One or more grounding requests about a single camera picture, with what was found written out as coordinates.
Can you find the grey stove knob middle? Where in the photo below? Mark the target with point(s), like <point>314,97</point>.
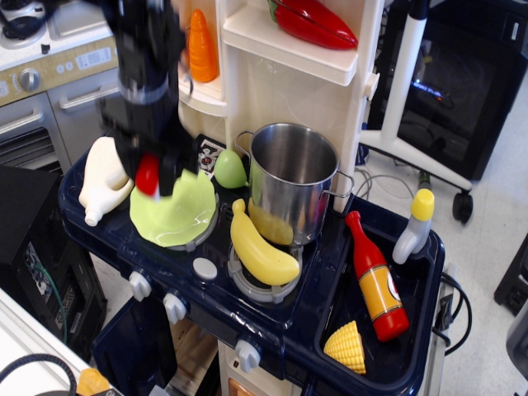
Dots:
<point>176,308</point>

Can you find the steel pot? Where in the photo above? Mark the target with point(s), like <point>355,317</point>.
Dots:
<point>293,174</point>

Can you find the cream toy jug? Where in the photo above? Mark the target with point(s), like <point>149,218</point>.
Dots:
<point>105,183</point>

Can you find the grey stove knob right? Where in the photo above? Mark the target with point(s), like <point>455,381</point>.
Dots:
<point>248,356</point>

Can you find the grey stove knob left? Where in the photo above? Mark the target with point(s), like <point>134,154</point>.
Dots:
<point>140,286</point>

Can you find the navy toy kitchen stove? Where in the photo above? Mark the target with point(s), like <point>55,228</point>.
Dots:
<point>289,335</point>

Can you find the grey stove knob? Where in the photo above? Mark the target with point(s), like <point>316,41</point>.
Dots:
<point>140,286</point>
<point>176,308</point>
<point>248,356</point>

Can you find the grey wooden toy kitchen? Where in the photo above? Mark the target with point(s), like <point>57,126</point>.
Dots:
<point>58,61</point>

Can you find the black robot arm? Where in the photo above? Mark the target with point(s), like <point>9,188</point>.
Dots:
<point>149,43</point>

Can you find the red toy pepper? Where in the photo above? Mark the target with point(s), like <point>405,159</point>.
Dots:
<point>313,22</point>

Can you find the grey round stove button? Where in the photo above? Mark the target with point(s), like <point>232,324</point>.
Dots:
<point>205,269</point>

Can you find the grey yellow toy faucet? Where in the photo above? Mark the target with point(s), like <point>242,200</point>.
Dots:
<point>412,240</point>

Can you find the red yellow toy bottle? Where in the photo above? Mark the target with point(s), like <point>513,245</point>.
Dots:
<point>387,314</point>

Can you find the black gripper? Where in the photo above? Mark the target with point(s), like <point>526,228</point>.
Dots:
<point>151,128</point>

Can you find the yellow toy banana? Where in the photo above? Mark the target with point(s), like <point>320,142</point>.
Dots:
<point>266,263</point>

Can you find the green toy plate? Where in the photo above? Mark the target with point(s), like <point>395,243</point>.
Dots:
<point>175,220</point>

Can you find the cream toy kitchen shelf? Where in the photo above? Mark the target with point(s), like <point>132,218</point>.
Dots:
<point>268,76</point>

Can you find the black cabinet with screen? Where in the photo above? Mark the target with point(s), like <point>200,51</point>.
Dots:
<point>470,66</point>

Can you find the green toy pear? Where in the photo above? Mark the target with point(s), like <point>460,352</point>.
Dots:
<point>229,170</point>

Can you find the black computer tower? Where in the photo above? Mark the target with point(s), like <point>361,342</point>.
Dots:
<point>42,268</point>

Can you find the yellow toy corn piece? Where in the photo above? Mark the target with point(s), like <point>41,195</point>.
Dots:
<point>345,346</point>

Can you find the orange toy carrot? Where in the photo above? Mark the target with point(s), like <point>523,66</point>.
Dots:
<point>201,52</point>

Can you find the white rolling stand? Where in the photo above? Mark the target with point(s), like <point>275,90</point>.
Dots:
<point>386,140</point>

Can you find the red white toy sushi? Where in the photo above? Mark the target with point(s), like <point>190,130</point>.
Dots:
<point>147,176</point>

